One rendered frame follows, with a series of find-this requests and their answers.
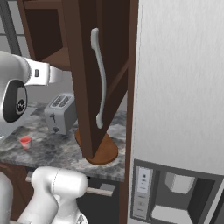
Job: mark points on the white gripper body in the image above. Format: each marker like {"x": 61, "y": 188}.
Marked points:
{"x": 55, "y": 75}

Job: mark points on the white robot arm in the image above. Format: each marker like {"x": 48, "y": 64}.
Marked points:
{"x": 55, "y": 186}

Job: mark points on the dark brown cabinet door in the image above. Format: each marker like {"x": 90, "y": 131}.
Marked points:
{"x": 83, "y": 87}

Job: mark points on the brown round cutting board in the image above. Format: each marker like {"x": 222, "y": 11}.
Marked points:
{"x": 106, "y": 151}

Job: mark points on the silver toaster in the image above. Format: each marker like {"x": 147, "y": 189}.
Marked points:
{"x": 59, "y": 115}

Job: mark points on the grey framed window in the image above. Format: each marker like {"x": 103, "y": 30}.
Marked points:
{"x": 10, "y": 29}

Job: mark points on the small red cup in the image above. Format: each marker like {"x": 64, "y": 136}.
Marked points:
{"x": 25, "y": 141}

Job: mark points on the dark brown tall side panel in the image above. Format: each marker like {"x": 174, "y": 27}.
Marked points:
{"x": 131, "y": 87}

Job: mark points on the silver fridge with dispenser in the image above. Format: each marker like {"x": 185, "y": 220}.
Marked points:
{"x": 180, "y": 87}

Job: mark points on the dark brown drawer front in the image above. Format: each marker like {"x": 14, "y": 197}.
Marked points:
{"x": 100, "y": 207}

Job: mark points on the dark brown wall cabinet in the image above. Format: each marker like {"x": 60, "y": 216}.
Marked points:
{"x": 43, "y": 32}

